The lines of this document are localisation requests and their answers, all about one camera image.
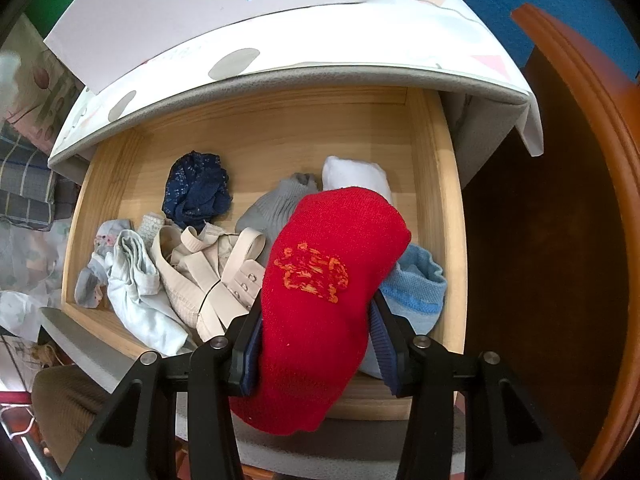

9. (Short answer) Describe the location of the light blue sock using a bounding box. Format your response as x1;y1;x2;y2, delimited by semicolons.
357;242;448;380

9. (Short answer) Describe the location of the beige bra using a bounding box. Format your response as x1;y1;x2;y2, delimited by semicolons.
150;223;266;341

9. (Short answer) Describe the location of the red sock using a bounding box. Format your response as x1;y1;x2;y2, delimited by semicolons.
230;186;411;436

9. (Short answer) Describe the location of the pale blue underwear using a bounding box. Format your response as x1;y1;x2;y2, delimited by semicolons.
106;230;196;356

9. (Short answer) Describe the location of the white hexagon patterned underwear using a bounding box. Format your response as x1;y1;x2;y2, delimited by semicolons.
137;212;165;249

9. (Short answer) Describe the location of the floral grey sock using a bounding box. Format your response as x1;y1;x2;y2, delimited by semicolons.
74;219;131;309

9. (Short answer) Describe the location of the white sock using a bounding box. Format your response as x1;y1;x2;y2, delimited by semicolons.
322;156;393;204

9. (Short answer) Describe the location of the navy lace underwear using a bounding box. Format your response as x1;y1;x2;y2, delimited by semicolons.
162;151;232;231

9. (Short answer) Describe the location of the wooden drawer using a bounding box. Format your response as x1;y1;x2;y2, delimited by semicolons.
60;84;469;422

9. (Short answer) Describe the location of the white floral bedsheet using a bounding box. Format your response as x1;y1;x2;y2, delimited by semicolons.
0;219;70;342

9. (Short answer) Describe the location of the grey plaid cloth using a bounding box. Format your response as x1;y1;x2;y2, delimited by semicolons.
0;122;80;231

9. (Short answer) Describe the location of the white patterned nightstand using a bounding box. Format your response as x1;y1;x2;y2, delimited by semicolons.
49;0;544;183

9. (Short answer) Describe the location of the pink leaf curtain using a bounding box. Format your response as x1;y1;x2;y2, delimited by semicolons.
1;14;82;155

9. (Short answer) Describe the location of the orange wooden bed frame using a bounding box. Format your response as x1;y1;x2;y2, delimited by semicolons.
462;3;639;479

